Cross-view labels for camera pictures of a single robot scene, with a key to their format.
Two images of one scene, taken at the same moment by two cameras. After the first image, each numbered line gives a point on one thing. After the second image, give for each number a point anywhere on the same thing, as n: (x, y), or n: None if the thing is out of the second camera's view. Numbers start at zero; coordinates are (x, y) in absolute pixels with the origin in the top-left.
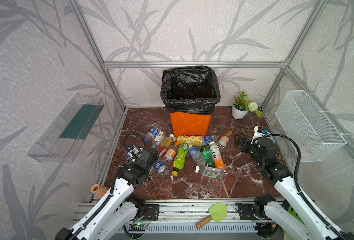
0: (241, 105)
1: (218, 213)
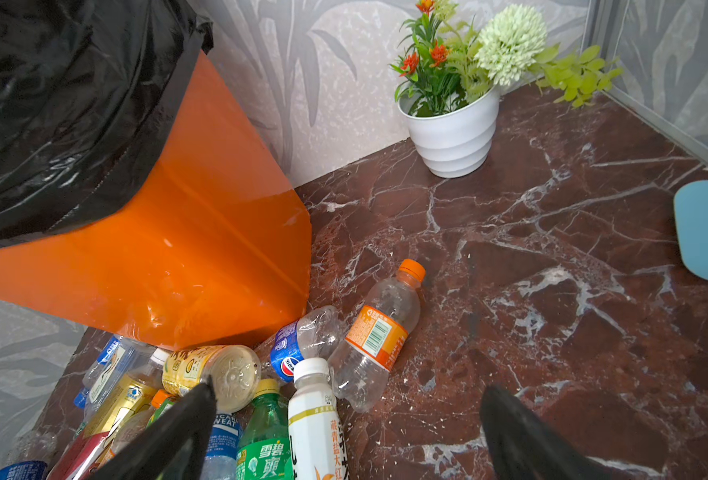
0: (455, 69)
1: None
